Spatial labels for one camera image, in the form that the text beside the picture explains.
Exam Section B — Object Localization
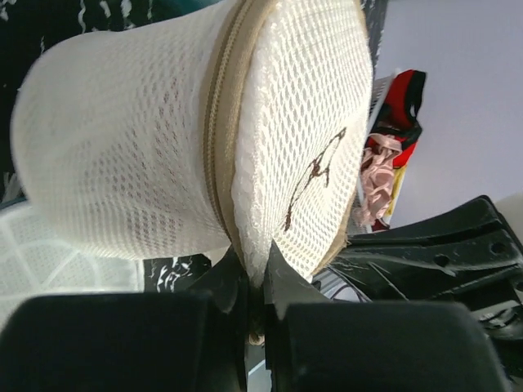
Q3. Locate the white open mesh laundry bag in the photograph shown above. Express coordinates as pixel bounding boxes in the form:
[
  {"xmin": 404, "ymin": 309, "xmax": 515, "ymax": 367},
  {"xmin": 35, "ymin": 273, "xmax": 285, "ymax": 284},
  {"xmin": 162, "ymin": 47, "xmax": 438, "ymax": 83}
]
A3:
[{"xmin": 1, "ymin": 201, "xmax": 145, "ymax": 324}]

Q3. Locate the beige mesh bra laundry bag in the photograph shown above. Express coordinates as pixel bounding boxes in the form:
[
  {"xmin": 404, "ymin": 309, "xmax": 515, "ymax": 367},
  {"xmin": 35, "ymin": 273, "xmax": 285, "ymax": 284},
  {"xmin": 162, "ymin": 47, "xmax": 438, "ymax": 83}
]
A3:
[{"xmin": 11, "ymin": 1, "xmax": 373, "ymax": 286}]

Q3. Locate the pink bra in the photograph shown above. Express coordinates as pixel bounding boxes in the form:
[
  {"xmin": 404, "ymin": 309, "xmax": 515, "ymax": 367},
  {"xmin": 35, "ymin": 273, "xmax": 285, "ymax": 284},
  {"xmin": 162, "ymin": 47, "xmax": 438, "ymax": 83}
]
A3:
[{"xmin": 355, "ymin": 133, "xmax": 403, "ymax": 225}]

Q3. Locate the red garment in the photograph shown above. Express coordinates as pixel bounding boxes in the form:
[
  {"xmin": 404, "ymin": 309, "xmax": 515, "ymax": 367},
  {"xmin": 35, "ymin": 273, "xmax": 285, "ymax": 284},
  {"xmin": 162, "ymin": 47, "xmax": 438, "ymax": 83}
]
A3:
[{"xmin": 368, "ymin": 69, "xmax": 427, "ymax": 232}]

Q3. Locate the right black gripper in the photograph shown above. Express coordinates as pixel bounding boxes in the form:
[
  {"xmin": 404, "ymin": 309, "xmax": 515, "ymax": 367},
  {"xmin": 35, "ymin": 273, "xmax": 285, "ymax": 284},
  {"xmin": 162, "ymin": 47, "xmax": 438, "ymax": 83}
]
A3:
[{"xmin": 312, "ymin": 194, "xmax": 523, "ymax": 352}]

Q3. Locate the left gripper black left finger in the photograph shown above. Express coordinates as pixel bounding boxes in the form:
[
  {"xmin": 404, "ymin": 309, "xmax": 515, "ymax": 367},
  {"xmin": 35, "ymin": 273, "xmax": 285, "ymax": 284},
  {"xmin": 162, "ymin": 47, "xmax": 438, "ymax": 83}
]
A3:
[{"xmin": 1, "ymin": 251, "xmax": 248, "ymax": 391}]

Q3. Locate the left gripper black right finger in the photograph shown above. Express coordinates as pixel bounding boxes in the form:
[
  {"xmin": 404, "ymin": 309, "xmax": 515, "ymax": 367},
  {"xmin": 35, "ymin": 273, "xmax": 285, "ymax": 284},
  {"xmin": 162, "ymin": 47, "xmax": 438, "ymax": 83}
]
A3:
[{"xmin": 264, "ymin": 247, "xmax": 510, "ymax": 391}]

